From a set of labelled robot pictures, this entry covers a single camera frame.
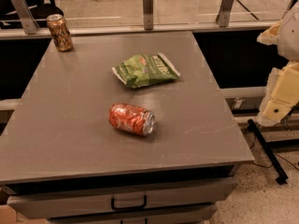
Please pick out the black office chair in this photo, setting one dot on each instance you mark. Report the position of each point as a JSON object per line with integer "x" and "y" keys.
{"x": 40, "y": 9}

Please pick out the left metal glass bracket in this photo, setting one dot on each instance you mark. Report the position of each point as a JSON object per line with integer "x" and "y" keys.
{"x": 27, "y": 20}

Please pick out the black floor stand bar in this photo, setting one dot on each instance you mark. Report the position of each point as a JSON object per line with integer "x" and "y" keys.
{"x": 282, "y": 176}

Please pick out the middle metal glass bracket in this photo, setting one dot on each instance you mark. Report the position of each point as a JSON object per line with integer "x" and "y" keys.
{"x": 148, "y": 14}

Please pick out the green chip bag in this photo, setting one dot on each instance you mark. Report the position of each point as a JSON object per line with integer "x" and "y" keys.
{"x": 143, "y": 70}

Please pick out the right metal glass bracket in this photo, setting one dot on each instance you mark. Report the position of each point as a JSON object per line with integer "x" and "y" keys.
{"x": 223, "y": 17}

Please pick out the grey lower drawer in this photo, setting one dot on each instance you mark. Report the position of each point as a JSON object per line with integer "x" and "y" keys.
{"x": 170, "y": 215}

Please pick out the red coke can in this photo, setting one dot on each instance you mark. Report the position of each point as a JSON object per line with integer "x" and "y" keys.
{"x": 132, "y": 119}

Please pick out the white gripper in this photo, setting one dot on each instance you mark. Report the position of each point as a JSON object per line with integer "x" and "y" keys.
{"x": 290, "y": 36}

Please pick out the grey drawer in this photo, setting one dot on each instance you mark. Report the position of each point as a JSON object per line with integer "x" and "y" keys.
{"x": 97, "y": 201}
{"x": 170, "y": 215}

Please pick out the black drawer handle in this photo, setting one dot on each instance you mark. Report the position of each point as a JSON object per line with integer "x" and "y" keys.
{"x": 129, "y": 205}

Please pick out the gold brown soda can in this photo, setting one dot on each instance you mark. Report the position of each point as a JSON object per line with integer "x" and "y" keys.
{"x": 59, "y": 32}

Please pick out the metal glass bracket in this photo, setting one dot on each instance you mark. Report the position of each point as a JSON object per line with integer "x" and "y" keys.
{"x": 27, "y": 20}
{"x": 223, "y": 17}
{"x": 148, "y": 14}

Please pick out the grey top drawer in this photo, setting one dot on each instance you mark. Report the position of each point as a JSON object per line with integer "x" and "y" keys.
{"x": 97, "y": 201}

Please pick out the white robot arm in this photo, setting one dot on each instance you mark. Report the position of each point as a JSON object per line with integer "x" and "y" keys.
{"x": 288, "y": 38}

